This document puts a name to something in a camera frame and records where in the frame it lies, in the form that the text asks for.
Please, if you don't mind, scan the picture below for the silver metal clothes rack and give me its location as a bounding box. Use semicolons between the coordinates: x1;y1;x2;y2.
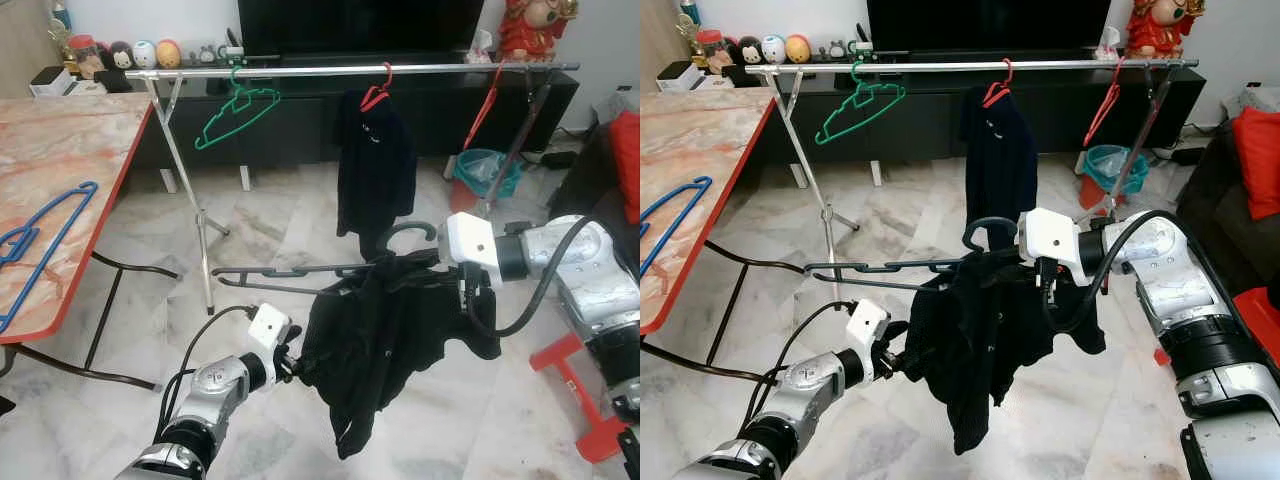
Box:
745;58;1199;306
125;62;581;316

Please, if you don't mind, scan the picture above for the black plastic hanger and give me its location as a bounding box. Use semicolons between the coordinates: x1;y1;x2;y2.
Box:
805;215;1021;291
212;220;441;296

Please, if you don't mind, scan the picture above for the marble top folding table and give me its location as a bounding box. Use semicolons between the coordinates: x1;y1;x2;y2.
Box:
0;93;181;391
640;88;801;383

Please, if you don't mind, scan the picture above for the black low tv console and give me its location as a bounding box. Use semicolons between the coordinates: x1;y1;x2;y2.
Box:
45;55;581;191
670;50;1206;186

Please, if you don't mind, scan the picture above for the dark grey fabric sofa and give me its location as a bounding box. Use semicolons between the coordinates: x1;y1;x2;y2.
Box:
1178;120;1280;296
550;120;641;261

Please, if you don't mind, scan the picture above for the blue plastic hanger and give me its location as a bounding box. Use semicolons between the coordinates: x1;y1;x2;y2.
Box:
640;176;714;281
0;180;99;336

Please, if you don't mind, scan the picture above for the red lid jar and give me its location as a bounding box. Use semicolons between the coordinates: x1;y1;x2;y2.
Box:
68;35;99;79
697;30;728;74

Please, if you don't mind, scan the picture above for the red bin with teal bag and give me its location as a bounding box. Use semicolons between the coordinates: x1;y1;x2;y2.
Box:
450;148;523;214
1078;145;1151;211

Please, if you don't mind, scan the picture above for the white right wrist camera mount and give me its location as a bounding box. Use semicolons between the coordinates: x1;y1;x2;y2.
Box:
445;212;501;283
1017;207;1081;286

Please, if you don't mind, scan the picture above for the red plastic hanger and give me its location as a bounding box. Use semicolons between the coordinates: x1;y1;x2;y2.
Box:
1083;62;1123;149
982;58;1014;109
463;65;504;151
360;62;394;113

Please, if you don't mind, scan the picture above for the green plastic hanger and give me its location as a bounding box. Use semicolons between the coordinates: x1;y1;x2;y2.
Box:
195;65;281;151
815;62;908;146

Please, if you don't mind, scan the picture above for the red cushion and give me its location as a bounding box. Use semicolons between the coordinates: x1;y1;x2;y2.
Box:
1232;105;1280;221
608;110;641;226

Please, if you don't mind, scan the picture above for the black television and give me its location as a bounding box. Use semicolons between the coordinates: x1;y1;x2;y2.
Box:
237;0;486;58
867;0;1111;53

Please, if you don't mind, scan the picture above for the side table with lace cloth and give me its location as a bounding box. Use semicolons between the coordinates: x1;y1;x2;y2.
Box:
1220;85;1280;126
590;85;641;126

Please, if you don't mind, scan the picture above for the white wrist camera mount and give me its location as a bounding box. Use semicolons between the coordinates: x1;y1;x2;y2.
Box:
845;298;891;351
1017;207;1081;286
245;303;293;359
445;212;501;283

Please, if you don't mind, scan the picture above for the light wood cabinet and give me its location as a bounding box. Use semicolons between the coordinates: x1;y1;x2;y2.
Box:
640;0;691;93
0;0;61;98

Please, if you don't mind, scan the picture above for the black shirt small white print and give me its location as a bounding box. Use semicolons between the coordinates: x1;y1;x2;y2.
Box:
958;85;1041;251
335;90;418;261

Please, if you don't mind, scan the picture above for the black garment with green logo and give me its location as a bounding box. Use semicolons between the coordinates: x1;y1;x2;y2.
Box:
900;245;1109;456
295;250;501;461

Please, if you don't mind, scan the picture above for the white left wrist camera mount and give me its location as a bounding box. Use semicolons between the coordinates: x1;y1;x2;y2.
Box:
245;303;293;359
845;298;891;351

